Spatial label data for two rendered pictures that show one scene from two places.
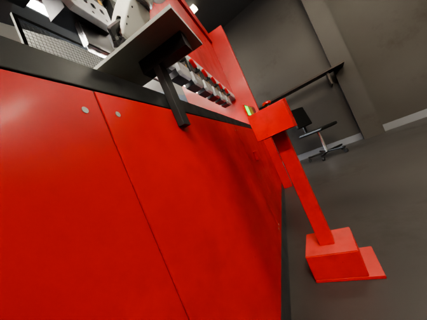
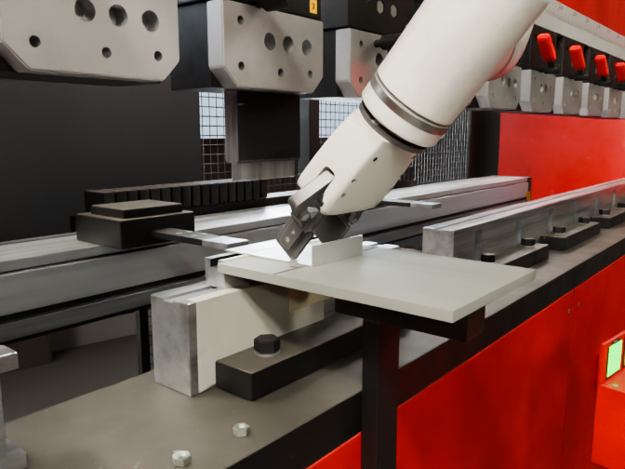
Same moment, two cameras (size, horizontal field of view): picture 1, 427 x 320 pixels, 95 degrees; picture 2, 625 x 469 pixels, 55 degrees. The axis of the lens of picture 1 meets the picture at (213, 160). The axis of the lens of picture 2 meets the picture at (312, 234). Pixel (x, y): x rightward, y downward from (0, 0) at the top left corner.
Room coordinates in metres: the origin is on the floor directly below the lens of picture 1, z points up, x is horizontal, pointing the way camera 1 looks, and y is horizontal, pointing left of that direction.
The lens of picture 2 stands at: (-0.03, -0.09, 1.13)
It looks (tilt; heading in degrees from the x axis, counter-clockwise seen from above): 10 degrees down; 19
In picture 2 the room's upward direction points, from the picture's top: straight up
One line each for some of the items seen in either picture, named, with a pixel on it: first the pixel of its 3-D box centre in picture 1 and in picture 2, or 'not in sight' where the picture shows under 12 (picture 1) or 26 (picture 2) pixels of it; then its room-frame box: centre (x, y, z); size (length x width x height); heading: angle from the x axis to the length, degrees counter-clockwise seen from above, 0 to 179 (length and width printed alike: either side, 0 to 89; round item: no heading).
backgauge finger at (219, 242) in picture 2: not in sight; (169, 226); (0.64, 0.34, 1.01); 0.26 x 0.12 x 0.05; 70
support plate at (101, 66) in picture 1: (150, 56); (373, 271); (0.54, 0.05, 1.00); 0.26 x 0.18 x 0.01; 70
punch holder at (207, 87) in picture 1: (202, 84); (554, 78); (1.51, -0.16, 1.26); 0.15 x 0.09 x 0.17; 160
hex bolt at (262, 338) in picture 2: not in sight; (267, 344); (0.52, 0.15, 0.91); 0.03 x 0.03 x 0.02
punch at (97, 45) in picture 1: (98, 44); (264, 137); (0.59, 0.18, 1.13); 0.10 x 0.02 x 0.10; 160
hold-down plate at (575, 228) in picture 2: not in sight; (571, 234); (1.51, -0.22, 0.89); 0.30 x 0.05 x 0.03; 160
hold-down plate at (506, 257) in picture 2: not in sight; (509, 261); (1.14, -0.08, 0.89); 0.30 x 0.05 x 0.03; 160
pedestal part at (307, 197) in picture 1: (302, 186); not in sight; (0.91, -0.33, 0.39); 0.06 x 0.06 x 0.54; 62
